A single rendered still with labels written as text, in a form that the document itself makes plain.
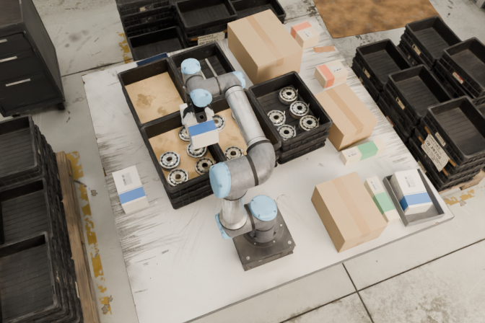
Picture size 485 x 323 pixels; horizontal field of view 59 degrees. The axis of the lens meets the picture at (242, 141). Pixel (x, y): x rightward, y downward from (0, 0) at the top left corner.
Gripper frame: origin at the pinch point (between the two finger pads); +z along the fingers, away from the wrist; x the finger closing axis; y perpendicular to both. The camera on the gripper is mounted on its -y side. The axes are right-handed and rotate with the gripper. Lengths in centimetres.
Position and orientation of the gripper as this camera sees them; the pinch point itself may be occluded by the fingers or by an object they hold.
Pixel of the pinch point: (198, 121)
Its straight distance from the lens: 197.0
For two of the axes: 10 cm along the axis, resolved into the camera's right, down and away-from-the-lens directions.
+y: -3.6, -7.8, 5.2
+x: -9.3, 2.9, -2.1
